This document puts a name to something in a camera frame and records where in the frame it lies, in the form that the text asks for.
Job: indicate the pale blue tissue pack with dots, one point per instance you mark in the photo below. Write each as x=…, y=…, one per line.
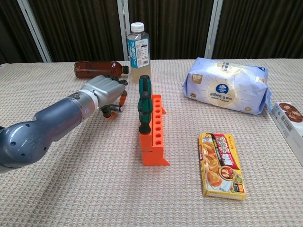
x=225, y=89

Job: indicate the yellow curry box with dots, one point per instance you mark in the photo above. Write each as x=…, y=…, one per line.
x=220, y=165

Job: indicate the dark green black screwdriver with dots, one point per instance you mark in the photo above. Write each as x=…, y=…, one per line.
x=144, y=116

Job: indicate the clear bottle white cap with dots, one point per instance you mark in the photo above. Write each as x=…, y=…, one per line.
x=139, y=54

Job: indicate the grey metal precision screwdriver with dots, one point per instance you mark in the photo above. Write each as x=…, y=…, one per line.
x=119, y=108

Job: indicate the long white wrap box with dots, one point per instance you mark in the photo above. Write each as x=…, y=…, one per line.
x=288, y=127

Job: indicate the orange tool holder block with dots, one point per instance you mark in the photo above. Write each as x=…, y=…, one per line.
x=151, y=153

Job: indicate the aluminium partition post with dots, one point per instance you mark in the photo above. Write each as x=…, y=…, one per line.
x=122, y=14
x=214, y=28
x=35, y=33

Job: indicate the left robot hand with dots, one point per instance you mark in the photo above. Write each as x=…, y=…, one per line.
x=106, y=89

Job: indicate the beige woven tablecloth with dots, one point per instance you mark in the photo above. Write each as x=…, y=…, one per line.
x=118, y=201

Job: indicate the brown plastic bottle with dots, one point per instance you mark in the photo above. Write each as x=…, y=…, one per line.
x=94, y=68

